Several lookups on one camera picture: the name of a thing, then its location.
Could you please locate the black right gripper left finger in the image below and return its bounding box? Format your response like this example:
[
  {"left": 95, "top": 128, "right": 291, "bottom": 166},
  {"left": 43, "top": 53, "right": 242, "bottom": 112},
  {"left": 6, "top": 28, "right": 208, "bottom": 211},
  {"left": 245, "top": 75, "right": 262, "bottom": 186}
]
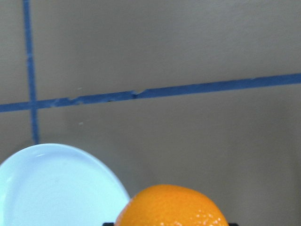
[{"left": 103, "top": 222, "right": 115, "bottom": 226}]

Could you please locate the light blue plate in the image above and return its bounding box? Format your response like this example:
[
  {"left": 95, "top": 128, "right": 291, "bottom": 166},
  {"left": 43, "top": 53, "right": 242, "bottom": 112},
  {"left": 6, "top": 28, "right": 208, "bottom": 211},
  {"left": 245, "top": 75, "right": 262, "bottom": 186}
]
[{"left": 0, "top": 144, "right": 130, "bottom": 226}]

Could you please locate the orange fruit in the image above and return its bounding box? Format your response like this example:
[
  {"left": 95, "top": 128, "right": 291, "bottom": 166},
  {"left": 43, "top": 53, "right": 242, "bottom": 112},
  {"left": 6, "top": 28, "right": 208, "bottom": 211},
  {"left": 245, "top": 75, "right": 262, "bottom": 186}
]
[{"left": 114, "top": 185, "right": 229, "bottom": 226}]

